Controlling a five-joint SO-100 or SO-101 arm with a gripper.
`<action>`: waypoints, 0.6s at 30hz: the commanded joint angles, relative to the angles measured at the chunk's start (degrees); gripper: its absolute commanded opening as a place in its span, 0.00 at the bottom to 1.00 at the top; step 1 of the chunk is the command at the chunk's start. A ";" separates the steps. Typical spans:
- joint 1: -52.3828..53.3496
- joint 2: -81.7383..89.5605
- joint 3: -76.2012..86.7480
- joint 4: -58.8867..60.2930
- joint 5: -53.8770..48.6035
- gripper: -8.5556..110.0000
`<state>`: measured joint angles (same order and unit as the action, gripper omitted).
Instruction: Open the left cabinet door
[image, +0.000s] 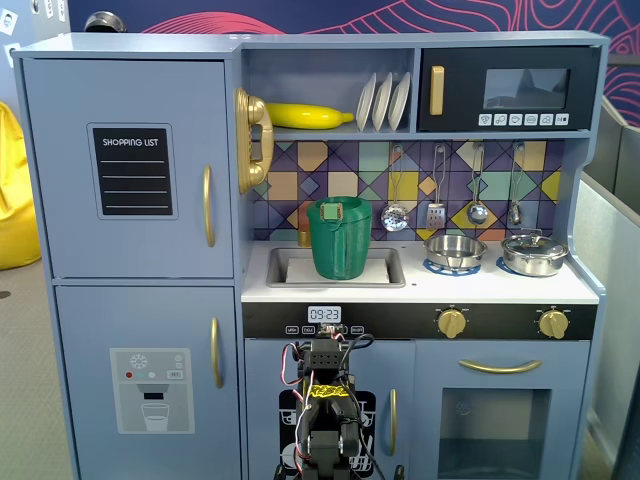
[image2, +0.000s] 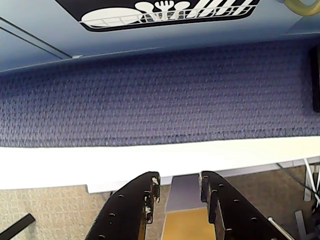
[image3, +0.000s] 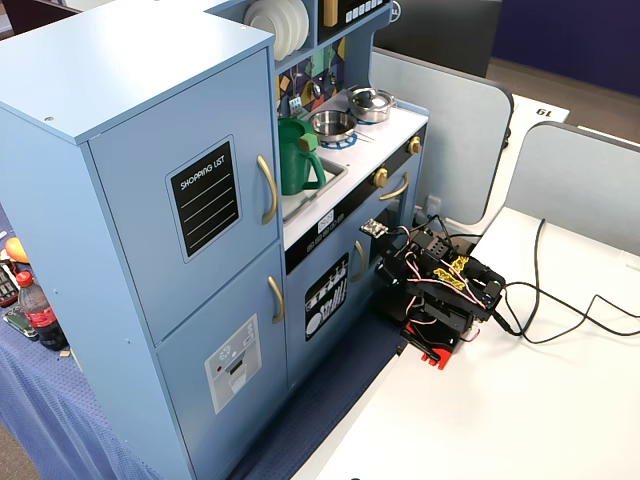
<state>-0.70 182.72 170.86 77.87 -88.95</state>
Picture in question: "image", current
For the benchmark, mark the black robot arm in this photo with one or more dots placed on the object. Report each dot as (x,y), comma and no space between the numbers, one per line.
(325,445)

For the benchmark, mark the blue oven door with window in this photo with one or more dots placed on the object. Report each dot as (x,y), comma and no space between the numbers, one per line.
(430,370)

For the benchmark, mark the blue water dispenser door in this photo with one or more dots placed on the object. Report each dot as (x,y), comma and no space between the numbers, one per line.
(80,350)

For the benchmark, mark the blue shopping list door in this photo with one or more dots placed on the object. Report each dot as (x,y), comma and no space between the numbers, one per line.
(60,150)

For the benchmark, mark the yellow black tape band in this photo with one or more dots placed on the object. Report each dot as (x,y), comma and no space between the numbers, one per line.
(327,391)

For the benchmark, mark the grey sink basin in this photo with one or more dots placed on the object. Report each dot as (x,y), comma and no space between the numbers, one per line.
(280,265)

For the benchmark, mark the green plastic pitcher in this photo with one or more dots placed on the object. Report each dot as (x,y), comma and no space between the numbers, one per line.
(345,240)

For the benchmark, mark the gold toy faucet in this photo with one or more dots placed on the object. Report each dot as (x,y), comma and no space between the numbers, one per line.
(303,239)

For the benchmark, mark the gold stove knob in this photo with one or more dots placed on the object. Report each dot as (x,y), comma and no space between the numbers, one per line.
(452,324)
(553,324)

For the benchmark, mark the black clamp knob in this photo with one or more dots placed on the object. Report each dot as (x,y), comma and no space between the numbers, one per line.
(399,473)
(278,472)

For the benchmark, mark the steel skimmer spoon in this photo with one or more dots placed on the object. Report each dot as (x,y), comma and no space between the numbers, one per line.
(395,217)

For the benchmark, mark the steel toy pan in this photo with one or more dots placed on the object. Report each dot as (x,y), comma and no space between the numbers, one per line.
(455,250)

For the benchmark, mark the steel slotted spatula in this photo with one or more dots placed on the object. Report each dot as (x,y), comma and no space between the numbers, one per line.
(435,216)

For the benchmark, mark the steel ladle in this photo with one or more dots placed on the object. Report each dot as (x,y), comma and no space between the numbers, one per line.
(477,214)

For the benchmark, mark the steel toy pot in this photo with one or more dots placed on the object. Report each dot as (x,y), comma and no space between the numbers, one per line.
(530,264)

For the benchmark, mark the steel pot lid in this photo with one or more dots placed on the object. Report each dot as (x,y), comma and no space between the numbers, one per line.
(535,246)

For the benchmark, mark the yellow toy banana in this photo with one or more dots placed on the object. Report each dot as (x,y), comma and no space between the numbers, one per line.
(305,116)

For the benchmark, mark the gold toy telephone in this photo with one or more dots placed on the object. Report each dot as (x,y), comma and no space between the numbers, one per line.
(250,115)

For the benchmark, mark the white toy plate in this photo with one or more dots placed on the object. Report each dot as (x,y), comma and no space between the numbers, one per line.
(400,100)
(366,102)
(383,102)

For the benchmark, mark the light grey partition panel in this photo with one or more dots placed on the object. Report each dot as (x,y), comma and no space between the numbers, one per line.
(600,240)

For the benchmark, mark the black toy microwave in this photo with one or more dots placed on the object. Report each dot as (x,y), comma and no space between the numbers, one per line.
(460,65)

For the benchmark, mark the yellow bean bag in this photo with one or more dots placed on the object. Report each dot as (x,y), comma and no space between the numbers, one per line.
(15,225)

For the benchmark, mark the blue wooden toy kitchen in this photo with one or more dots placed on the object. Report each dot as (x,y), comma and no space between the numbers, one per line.
(150,47)

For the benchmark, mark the dark grey partition panel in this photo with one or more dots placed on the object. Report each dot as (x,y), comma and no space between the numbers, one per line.
(625,150)

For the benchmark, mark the shiny black dome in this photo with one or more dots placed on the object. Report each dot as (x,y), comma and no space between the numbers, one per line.
(102,22)

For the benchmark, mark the white paper sticker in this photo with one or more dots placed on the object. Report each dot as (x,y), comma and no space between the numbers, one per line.
(12,54)
(7,21)

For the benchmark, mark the small wrist camera board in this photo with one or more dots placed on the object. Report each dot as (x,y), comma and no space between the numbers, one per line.
(329,331)

